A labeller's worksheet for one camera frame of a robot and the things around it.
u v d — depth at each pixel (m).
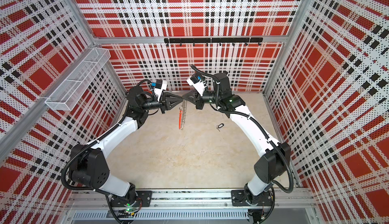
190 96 0.64
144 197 0.74
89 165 0.43
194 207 0.73
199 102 0.65
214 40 0.90
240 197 0.73
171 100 0.69
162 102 0.64
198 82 0.58
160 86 0.62
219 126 1.01
